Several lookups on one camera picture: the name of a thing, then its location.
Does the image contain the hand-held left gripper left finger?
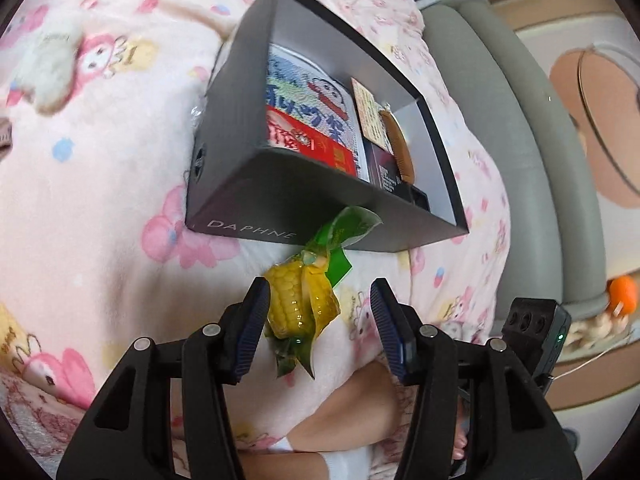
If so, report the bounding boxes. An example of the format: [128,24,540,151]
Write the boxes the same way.
[56,276,273,480]

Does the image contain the brown wooden comb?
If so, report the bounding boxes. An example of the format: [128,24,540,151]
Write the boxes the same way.
[377,102,418,186]

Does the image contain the small white plush toy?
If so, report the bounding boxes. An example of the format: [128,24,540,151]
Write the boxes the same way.
[12,22,83,113]

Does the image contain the small cream card packet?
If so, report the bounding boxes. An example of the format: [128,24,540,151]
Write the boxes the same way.
[350,77,391,148]

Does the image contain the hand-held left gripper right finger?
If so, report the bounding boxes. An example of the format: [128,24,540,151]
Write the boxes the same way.
[369,277,583,480]

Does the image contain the grey padded bed frame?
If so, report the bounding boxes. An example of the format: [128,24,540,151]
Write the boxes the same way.
[420,0,611,321]

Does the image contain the vacuum-packed corn cob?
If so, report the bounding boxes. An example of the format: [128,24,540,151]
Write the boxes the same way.
[262,205,383,381]

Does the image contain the white shorts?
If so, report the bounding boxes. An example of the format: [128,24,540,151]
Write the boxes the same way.
[240,435,376,480]

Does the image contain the dark grey cardboard box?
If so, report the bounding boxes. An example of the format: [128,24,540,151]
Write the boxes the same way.
[185,0,471,253]

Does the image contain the white cable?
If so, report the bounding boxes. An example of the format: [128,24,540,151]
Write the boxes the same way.
[552,350,621,381]

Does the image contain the pink floral garment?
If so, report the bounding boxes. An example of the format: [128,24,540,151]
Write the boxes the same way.
[0,367,96,466]

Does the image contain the person's leg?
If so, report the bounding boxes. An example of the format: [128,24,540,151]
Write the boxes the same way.
[287,360,471,461]

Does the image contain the pink printed blanket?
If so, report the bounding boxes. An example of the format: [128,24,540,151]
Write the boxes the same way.
[0,0,513,480]

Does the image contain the small black box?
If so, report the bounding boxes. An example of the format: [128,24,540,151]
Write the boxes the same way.
[362,140,431,211]

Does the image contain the round glass side table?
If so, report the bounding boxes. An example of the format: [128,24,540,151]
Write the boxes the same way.
[577,45,640,191]

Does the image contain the orange plush toy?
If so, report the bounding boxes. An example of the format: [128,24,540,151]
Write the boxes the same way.
[607,275,640,318]

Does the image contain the colourful instant noodle package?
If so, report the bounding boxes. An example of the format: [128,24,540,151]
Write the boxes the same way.
[265,42,371,181]

